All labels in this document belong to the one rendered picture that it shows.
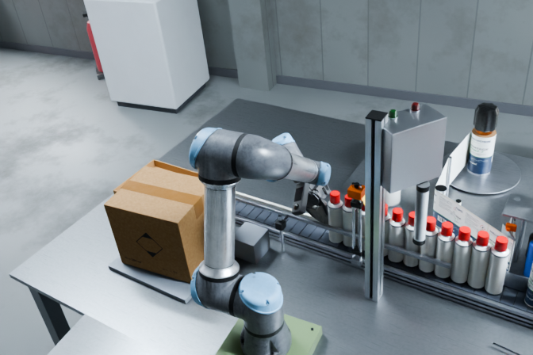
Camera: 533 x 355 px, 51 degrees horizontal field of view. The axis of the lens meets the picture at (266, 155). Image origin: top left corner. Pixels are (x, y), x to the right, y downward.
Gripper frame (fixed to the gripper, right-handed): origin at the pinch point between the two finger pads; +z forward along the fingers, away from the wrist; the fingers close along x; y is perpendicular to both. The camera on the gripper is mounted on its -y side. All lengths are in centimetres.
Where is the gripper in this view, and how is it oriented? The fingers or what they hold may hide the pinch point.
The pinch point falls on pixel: (326, 224)
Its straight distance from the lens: 199.0
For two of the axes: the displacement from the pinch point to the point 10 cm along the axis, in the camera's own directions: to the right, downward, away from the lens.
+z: 5.0, 8.3, 2.3
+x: -6.9, 2.2, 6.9
